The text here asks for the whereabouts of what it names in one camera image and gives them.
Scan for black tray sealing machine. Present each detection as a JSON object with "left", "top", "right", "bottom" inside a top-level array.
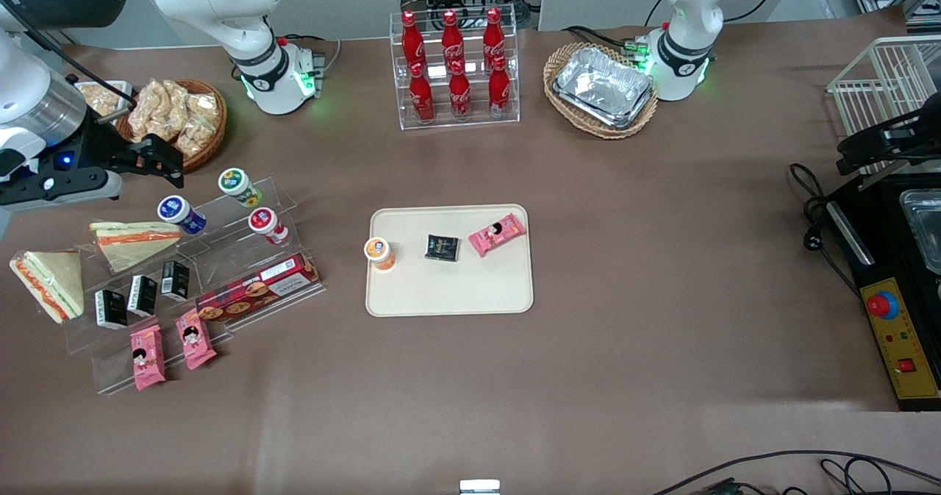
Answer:
[{"left": 823, "top": 174, "right": 941, "bottom": 413}]

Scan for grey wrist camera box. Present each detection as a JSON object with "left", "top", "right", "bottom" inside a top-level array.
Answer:
[{"left": 0, "top": 168, "right": 123, "bottom": 210}]

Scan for green cap yogurt bottle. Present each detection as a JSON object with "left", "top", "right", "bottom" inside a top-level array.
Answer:
[{"left": 218, "top": 168, "right": 263, "bottom": 209}]

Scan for long black cable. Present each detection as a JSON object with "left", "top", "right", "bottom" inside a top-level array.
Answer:
[{"left": 651, "top": 449, "right": 941, "bottom": 495}]

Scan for metal tray insert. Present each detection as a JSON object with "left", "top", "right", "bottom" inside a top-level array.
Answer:
[{"left": 898, "top": 189, "right": 941, "bottom": 276}]

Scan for clear bag of crackers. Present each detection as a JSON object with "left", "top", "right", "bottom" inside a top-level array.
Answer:
[
  {"left": 187, "top": 92, "right": 221, "bottom": 124},
  {"left": 129, "top": 82, "right": 168, "bottom": 139},
  {"left": 175, "top": 116, "right": 218, "bottom": 159},
  {"left": 163, "top": 79, "right": 193, "bottom": 132}
]

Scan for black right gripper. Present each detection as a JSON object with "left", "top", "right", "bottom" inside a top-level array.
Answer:
[{"left": 35, "top": 109, "right": 185, "bottom": 188}]

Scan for red emergency stop button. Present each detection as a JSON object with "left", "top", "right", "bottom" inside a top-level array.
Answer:
[{"left": 866, "top": 291, "right": 900, "bottom": 321}]

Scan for red plaid cookie box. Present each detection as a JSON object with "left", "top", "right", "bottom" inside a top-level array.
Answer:
[{"left": 196, "top": 253, "right": 323, "bottom": 325}]

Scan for white rectangular snack tray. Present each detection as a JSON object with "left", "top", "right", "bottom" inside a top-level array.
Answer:
[{"left": 74, "top": 80, "right": 135, "bottom": 121}]

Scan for black power cable with plug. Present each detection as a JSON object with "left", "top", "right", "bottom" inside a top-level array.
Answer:
[{"left": 789, "top": 163, "right": 862, "bottom": 297}]

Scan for small black box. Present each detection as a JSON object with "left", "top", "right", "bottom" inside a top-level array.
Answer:
[
  {"left": 127, "top": 274, "right": 159, "bottom": 317},
  {"left": 95, "top": 289, "right": 129, "bottom": 330},
  {"left": 161, "top": 260, "right": 191, "bottom": 302}
]

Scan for orange lid yogurt cup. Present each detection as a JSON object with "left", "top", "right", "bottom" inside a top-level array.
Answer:
[{"left": 365, "top": 237, "right": 397, "bottom": 272}]

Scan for blue cap yogurt bottle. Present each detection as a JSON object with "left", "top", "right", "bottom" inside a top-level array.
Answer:
[{"left": 157, "top": 195, "right": 208, "bottom": 236}]

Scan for red cap yogurt bottle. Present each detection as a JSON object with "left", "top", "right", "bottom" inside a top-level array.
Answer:
[{"left": 248, "top": 207, "right": 290, "bottom": 246}]

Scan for black arm base cables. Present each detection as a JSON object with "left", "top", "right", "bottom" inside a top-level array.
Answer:
[{"left": 561, "top": 25, "right": 649, "bottom": 59}]

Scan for grey arm base connector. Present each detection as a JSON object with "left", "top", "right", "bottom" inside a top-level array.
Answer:
[{"left": 297, "top": 45, "right": 326, "bottom": 81}]

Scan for brown wicker snack basket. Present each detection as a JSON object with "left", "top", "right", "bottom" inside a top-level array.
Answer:
[{"left": 115, "top": 78, "right": 228, "bottom": 174}]

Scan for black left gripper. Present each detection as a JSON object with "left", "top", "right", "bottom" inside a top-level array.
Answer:
[{"left": 838, "top": 94, "right": 941, "bottom": 177}]

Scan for clear bag of granola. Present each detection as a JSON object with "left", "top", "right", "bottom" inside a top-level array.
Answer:
[{"left": 78, "top": 85, "right": 123, "bottom": 118}]

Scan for clear acrylic stepped stand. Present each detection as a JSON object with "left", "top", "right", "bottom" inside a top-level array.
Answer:
[{"left": 62, "top": 177, "right": 326, "bottom": 396}]

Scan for red cola bottle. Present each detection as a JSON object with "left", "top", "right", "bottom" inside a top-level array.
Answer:
[
  {"left": 487, "top": 55, "right": 512, "bottom": 119},
  {"left": 482, "top": 7, "right": 507, "bottom": 63},
  {"left": 448, "top": 60, "right": 473, "bottom": 121},
  {"left": 401, "top": 11, "right": 426, "bottom": 69},
  {"left": 409, "top": 61, "right": 437, "bottom": 124},
  {"left": 441, "top": 10, "right": 466, "bottom": 68}
]

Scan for pink snack packet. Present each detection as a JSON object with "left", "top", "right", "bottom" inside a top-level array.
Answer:
[
  {"left": 468, "top": 213, "right": 528, "bottom": 258},
  {"left": 175, "top": 308, "right": 218, "bottom": 371},
  {"left": 130, "top": 324, "right": 168, "bottom": 392}
]

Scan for black snack packet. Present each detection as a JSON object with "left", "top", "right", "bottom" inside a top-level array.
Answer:
[{"left": 424, "top": 235, "right": 461, "bottom": 263}]

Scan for triangle sandwich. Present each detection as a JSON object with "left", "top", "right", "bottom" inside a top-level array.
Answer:
[
  {"left": 10, "top": 250, "right": 85, "bottom": 325},
  {"left": 89, "top": 220, "right": 182, "bottom": 274}
]

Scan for white wire basket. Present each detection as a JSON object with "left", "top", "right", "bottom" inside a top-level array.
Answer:
[{"left": 827, "top": 35, "right": 941, "bottom": 181}]

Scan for aluminium foil tray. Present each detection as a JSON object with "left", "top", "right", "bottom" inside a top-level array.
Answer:
[{"left": 553, "top": 46, "right": 656, "bottom": 129}]

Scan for clear acrylic bottle rack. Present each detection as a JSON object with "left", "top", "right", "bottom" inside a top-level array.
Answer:
[{"left": 390, "top": 10, "right": 521, "bottom": 131}]

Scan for tan wicker oval basket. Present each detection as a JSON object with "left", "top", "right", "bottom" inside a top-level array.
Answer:
[{"left": 543, "top": 42, "right": 659, "bottom": 140}]

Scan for beige plastic tray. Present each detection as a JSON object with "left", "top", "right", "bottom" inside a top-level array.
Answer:
[{"left": 366, "top": 204, "right": 534, "bottom": 318}]

